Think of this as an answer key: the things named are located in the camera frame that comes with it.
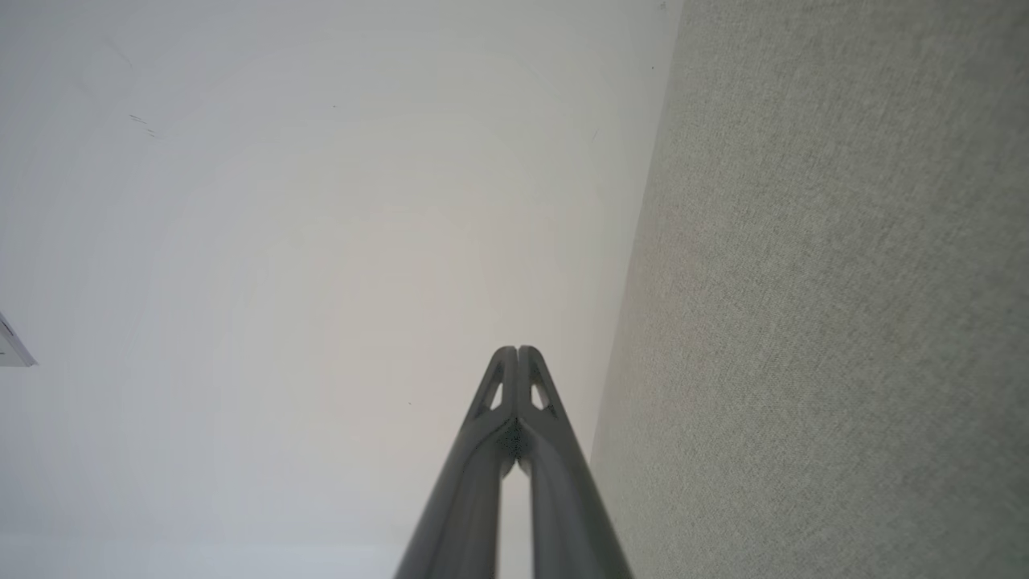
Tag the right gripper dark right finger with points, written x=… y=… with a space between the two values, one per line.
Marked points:
x=567 y=515

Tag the grey fabric sofa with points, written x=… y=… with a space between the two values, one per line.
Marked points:
x=804 y=322

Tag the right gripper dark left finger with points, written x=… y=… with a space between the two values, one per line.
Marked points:
x=470 y=498

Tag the white wall fixture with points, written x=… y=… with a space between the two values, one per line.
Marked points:
x=12 y=350

